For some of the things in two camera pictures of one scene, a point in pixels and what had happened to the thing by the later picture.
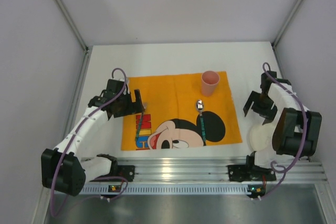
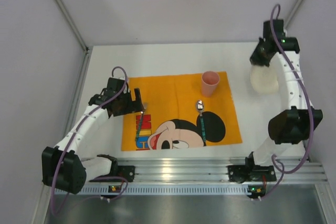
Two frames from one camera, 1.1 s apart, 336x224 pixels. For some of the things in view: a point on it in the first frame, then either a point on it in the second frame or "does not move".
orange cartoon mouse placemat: x=178 y=115 does not move
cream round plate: x=260 y=138 to x=263 y=80
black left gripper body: x=133 y=102 does not move
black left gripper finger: x=139 y=104 does not move
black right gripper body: x=262 y=104 to x=261 y=57
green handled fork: x=144 y=106 does not move
